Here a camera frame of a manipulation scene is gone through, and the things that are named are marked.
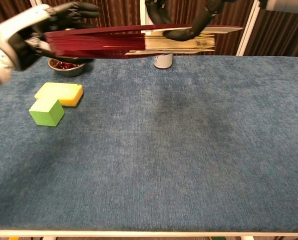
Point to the red ribbed paper folding fan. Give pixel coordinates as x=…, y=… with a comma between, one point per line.
x=101, y=42

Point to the white table frame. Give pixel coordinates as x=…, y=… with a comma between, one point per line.
x=148, y=234

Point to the small steel bowl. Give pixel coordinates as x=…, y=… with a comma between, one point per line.
x=68, y=72

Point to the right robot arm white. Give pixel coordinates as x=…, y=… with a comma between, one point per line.
x=289, y=4

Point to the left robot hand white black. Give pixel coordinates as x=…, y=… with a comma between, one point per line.
x=21, y=27

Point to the green foam cube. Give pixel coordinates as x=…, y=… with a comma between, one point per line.
x=46, y=112

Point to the yellow sponge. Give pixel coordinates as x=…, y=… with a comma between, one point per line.
x=63, y=91

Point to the bunch of red grapes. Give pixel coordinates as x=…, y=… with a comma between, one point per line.
x=64, y=65

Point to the blue silver drink can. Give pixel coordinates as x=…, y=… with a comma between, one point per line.
x=163, y=62

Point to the blue table cloth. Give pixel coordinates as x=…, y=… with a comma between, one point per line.
x=148, y=162

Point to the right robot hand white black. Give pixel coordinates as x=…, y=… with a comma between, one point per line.
x=198, y=22

